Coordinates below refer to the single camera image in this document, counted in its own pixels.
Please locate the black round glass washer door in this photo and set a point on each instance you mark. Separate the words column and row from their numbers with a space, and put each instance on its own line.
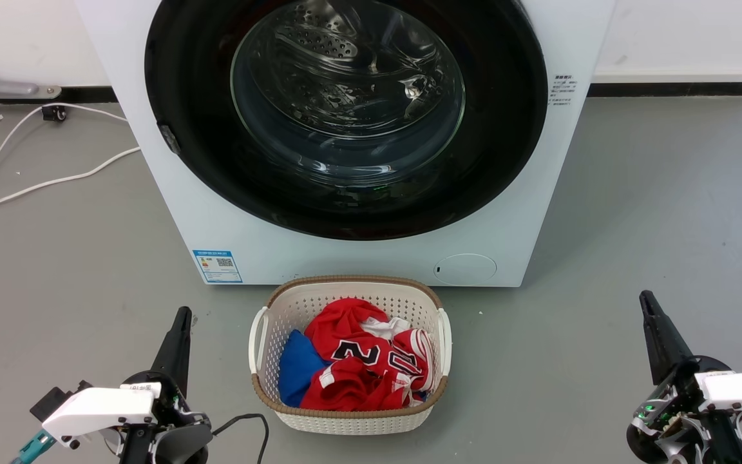
column 493, row 161

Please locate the black caster wheel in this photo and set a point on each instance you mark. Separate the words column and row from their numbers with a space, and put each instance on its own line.
column 54, row 113

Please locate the white front-load washing machine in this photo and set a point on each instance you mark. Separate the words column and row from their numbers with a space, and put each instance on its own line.
column 358, row 261

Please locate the blue energy label sticker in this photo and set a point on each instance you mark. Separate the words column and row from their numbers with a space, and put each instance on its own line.
column 217, row 266

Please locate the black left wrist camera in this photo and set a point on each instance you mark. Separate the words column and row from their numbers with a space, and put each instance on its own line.
column 52, row 399

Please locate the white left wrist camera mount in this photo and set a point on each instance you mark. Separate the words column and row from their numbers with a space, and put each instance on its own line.
column 100, row 409

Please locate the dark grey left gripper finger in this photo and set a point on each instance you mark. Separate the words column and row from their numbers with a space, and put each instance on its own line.
column 176, row 351

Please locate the white woven-rim laundry basket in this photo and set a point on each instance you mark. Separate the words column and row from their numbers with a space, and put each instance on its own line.
column 294, row 303

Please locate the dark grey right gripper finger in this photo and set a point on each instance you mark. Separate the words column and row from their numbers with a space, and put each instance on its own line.
column 661, row 341

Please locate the round white filter cover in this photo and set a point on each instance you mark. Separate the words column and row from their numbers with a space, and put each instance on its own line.
column 465, row 269

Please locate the blue garment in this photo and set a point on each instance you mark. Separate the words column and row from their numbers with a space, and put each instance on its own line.
column 297, row 367

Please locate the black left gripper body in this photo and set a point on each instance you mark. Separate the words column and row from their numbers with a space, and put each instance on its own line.
column 174, row 438

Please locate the red basketball jersey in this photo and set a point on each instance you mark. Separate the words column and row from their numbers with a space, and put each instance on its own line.
column 339, row 322

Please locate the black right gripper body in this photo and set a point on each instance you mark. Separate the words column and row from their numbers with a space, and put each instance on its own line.
column 680, row 425

